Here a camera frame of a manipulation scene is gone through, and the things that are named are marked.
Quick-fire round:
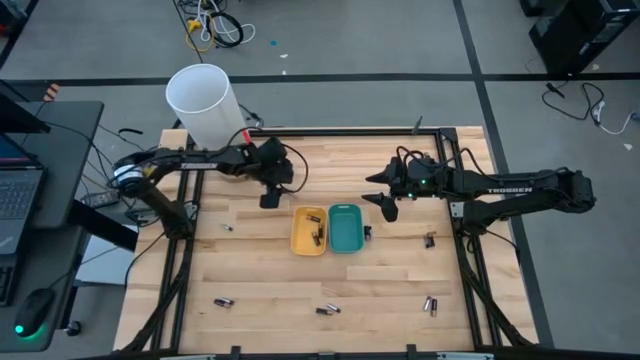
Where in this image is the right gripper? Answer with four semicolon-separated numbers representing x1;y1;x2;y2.
361;156;450;224

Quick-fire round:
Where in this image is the teal plastic bin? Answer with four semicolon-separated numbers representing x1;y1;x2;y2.
327;203;365;255

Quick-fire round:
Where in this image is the yellow plastic bin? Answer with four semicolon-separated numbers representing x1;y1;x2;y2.
290;205;329;257

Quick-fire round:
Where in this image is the black power strip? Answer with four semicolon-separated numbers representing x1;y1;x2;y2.
81;190;121;209

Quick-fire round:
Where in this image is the white floor sheet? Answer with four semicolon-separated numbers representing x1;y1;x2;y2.
74;223;141;286

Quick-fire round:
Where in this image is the black side desk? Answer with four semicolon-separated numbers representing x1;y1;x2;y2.
0;99;140;354

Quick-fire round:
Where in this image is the black computer tower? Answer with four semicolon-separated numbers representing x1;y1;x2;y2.
528;0;640;77

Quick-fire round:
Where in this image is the dark grey laptop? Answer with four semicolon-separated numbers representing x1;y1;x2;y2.
0;133;50;307

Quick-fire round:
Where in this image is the black monitor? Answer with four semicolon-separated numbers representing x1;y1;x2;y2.
0;79;52;135

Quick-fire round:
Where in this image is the black computer mouse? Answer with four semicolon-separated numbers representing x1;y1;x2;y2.
13;287;56;339

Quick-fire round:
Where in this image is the left arm wrist cable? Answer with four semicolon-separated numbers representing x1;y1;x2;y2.
277;142;310;196

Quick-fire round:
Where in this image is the arm wrist cable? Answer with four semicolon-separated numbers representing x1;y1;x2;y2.
396;144;454;169
277;142;310;196

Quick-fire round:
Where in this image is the right arm wrist cable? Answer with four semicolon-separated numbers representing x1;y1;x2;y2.
396;144;454;169

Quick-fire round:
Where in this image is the black lamp cable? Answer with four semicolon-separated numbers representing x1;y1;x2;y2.
239;103;265;129

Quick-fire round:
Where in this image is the black aluminium table frame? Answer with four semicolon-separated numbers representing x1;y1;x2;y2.
117;127;539;360

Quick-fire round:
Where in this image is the long thin black cable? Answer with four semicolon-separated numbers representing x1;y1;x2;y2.
172;0;205;65

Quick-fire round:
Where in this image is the black coiled cable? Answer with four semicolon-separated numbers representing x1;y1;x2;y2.
207;10;245;50

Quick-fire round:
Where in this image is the black braided cable sleeve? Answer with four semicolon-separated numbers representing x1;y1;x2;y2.
459;244;529;349
119;239;194;354

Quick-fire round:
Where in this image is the yellow floor cable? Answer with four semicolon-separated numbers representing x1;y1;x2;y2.
185;18;216;54

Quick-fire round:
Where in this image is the white floor cable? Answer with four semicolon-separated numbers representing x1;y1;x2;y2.
197;0;257;45

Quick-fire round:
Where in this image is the black floor cable with plug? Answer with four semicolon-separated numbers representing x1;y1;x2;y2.
541;81;607;122

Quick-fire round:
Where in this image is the white cable with adapter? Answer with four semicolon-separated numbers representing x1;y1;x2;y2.
591;99;640;137

